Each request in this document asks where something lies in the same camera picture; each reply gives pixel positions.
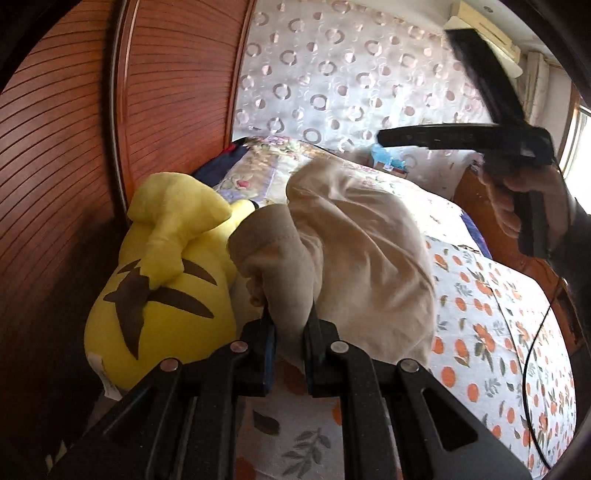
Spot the wooden slatted wardrobe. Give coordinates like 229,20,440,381
0,0,257,462

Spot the black cable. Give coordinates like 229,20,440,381
522,157,566,469

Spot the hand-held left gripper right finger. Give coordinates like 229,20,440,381
302,300,532,480

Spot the circle-patterned sheer curtain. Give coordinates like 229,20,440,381
231,0,490,185

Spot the person's right hand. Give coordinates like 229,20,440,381
480,161,575,252

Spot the beige printed t-shirt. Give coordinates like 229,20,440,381
228,157,437,370

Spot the wall air conditioner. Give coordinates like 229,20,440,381
445,0,525,77

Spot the long wooden cabinet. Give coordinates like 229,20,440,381
452,166,583,352

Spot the orange-print white bed sheet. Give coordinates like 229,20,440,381
231,231,578,480

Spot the cardboard box with blue packs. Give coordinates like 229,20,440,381
369,145,409,176

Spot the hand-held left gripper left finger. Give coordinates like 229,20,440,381
46,300,278,480

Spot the yellow plush toy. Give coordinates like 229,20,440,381
85,172,257,400

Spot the tied-back window curtain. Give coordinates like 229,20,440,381
522,51,555,125

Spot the floral blanket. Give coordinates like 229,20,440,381
212,136,469,241

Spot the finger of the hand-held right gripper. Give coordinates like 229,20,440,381
444,28,527,127
378,122,504,151

